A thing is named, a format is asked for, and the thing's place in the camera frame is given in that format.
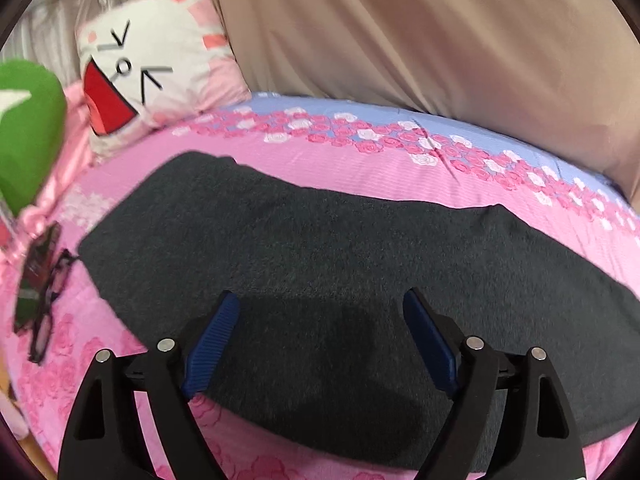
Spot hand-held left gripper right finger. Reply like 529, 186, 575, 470
402, 287, 587, 480

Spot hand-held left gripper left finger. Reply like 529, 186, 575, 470
57, 290, 241, 480

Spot dark grey pants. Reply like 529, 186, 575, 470
76, 151, 640, 473

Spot black eyeglasses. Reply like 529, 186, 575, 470
27, 249, 81, 365

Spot pink floral bedsheet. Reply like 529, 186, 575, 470
0, 91, 640, 480

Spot dark printed packet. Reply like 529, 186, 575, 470
12, 222, 63, 335

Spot white cat face pillow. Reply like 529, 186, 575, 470
75, 0, 252, 157

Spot green plush cushion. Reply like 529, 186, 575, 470
0, 58, 69, 217

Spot beige draped cloth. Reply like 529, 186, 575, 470
125, 0, 640, 192

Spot white pleated curtain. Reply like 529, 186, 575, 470
9, 0, 127, 83

